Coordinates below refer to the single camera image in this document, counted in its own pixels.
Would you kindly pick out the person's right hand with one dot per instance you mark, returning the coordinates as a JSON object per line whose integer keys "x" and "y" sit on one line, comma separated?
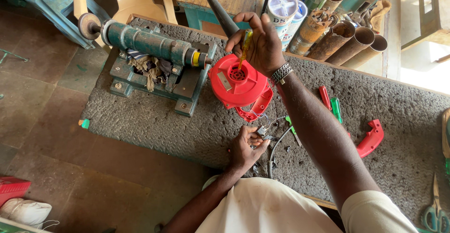
{"x": 265, "y": 46}

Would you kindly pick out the small green tester screwdriver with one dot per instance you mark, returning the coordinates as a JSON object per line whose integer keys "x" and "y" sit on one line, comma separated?
{"x": 291, "y": 127}

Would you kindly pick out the white labelled can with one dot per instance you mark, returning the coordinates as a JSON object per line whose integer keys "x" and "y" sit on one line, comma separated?
{"x": 297, "y": 24}
{"x": 281, "y": 10}

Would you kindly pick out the beige plastic chair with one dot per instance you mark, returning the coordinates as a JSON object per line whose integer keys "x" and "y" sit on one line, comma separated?
{"x": 137, "y": 1}

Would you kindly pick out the grey textured rubber mat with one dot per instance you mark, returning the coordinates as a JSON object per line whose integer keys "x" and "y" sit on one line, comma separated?
{"x": 351, "y": 103}

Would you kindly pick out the green bench spindle machine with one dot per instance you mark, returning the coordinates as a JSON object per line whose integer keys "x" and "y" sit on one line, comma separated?
{"x": 151, "y": 45}

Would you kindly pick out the red plastic crate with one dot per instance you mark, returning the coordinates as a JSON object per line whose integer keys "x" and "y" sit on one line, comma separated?
{"x": 12, "y": 189}

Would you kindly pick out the blue plastic chair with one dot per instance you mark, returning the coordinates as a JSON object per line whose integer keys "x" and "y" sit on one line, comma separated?
{"x": 52, "y": 4}

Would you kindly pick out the small grey electrical switch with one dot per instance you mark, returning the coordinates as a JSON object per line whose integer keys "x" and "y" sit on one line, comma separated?
{"x": 262, "y": 132}

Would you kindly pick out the small green plastic piece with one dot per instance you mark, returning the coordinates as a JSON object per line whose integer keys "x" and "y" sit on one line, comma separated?
{"x": 85, "y": 123}

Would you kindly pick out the person's white shirt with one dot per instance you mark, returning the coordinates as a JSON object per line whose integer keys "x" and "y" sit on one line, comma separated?
{"x": 267, "y": 208}

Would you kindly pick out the white cloth sack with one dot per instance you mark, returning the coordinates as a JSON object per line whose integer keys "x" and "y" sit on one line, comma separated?
{"x": 26, "y": 212}

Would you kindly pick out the red blower housing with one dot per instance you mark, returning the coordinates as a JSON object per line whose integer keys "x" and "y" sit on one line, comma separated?
{"x": 242, "y": 89}

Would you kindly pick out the rusty orange motor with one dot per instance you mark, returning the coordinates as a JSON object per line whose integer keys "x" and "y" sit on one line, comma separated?
{"x": 311, "y": 31}

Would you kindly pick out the black blower nozzle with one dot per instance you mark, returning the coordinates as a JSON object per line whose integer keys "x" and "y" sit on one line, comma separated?
{"x": 219, "y": 13}

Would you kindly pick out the person's left hand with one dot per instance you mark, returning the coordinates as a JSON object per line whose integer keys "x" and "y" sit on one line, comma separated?
{"x": 242, "y": 152}

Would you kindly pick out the bundle of dirty rags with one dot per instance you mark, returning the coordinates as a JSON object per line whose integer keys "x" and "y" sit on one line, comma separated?
{"x": 151, "y": 69}

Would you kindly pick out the tan cloth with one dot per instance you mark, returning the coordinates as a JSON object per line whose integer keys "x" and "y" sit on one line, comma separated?
{"x": 380, "y": 13}

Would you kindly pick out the bare wooden stool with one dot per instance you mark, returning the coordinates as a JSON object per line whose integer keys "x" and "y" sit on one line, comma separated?
{"x": 430, "y": 15}

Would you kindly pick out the rusty metal pipe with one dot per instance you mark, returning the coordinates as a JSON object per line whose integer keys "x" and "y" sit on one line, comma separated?
{"x": 332, "y": 41}
{"x": 369, "y": 52}
{"x": 353, "y": 46}

